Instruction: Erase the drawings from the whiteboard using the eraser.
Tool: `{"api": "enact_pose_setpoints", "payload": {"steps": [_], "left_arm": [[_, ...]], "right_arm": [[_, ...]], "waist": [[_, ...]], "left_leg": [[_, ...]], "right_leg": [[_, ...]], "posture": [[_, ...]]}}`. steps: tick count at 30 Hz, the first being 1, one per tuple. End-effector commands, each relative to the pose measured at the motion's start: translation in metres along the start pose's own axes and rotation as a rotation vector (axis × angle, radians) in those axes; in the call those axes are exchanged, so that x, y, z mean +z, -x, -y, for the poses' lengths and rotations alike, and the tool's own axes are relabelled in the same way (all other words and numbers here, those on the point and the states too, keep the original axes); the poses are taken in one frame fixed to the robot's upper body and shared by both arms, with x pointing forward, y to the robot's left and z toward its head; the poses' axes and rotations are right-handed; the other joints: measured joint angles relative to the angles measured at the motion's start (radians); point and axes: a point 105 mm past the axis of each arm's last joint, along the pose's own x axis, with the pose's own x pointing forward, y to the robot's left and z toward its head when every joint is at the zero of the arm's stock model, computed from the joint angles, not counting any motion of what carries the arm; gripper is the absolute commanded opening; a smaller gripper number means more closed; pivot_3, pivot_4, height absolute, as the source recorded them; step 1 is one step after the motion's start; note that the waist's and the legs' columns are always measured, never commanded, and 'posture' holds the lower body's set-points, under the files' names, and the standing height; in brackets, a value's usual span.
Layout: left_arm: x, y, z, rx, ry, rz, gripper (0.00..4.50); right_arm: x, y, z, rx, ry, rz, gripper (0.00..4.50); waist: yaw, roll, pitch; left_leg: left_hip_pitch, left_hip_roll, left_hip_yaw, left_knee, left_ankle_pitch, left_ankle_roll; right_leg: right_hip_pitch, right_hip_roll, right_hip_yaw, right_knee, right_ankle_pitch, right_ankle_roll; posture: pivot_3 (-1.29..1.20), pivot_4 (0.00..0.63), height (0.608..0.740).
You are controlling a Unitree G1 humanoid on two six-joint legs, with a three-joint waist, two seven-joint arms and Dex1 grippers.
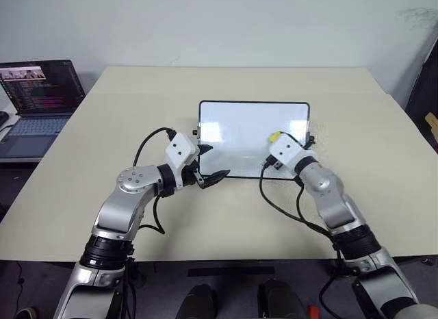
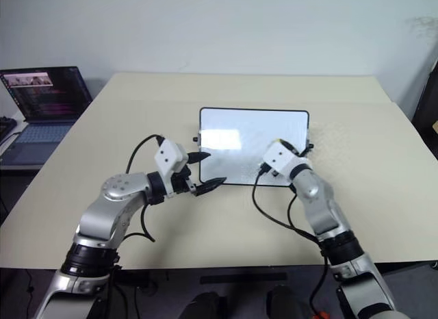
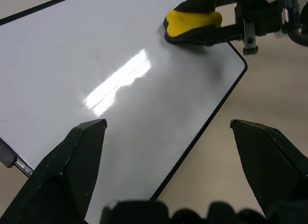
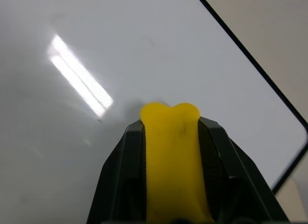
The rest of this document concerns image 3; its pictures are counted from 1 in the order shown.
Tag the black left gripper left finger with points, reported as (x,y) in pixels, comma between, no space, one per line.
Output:
(60,176)

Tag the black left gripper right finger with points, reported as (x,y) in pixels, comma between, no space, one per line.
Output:
(272,166)

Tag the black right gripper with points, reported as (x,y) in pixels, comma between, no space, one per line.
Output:
(264,15)

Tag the yellow and black whiteboard eraser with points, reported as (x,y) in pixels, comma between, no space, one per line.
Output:
(192,19)

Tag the white whiteboard with black frame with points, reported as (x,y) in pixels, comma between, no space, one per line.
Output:
(72,65)

